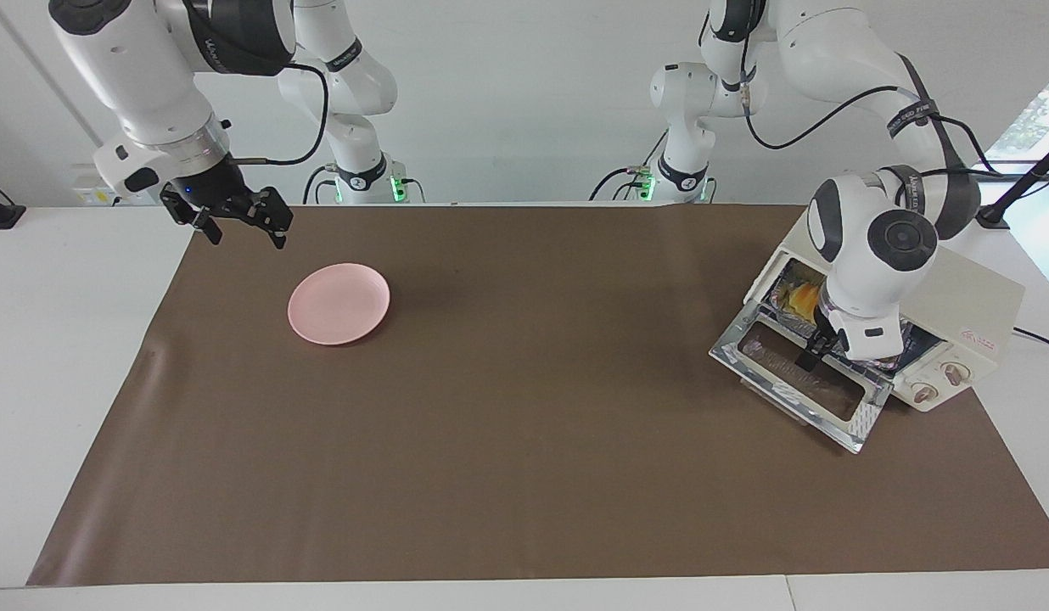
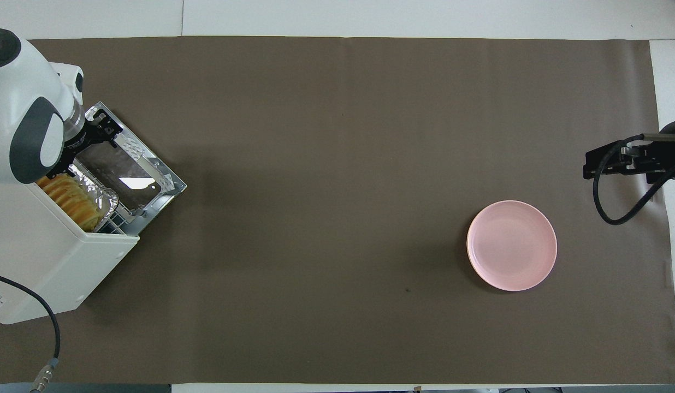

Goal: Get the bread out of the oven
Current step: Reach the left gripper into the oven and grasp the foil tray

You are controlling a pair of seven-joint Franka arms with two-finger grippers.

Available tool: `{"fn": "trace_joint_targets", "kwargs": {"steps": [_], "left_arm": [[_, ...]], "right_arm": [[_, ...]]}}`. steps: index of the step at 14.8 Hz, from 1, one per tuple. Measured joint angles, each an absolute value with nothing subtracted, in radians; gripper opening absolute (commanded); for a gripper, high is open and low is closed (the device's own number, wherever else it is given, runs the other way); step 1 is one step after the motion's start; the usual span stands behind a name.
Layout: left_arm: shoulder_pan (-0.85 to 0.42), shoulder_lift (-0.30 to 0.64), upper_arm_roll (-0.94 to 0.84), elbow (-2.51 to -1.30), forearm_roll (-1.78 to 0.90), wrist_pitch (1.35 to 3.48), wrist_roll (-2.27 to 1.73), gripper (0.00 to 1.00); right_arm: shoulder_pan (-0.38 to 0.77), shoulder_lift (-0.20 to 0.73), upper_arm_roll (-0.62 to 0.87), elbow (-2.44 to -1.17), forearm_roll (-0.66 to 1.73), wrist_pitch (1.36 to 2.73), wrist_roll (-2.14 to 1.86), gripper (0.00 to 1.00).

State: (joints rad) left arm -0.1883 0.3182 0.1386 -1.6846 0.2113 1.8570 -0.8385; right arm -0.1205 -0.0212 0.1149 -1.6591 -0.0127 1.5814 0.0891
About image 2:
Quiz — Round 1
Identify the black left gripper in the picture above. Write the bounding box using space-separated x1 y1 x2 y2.
45 108 123 181

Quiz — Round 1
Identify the aluminium foil tray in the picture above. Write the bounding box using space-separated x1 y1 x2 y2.
59 163 120 233

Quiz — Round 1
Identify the sliced yellow bread loaf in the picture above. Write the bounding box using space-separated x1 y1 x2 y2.
36 175 100 231

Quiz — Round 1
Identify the cream white toaster oven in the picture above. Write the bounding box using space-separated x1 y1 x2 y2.
0 175 140 325

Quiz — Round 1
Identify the pink round plate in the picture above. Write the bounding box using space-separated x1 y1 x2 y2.
467 200 558 291

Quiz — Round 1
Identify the brown paper table mat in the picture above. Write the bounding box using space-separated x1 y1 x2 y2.
21 36 675 384

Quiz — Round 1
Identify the glass oven door metal frame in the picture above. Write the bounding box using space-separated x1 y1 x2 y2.
70 102 187 236

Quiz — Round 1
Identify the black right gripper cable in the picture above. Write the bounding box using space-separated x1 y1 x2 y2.
593 133 675 225

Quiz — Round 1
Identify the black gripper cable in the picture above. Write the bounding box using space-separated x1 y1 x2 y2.
0 271 61 393
593 133 675 225

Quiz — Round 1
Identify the metal oven wire rack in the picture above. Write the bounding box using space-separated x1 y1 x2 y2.
94 209 139 236

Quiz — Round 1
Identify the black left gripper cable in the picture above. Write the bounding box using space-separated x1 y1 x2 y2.
0 271 61 393

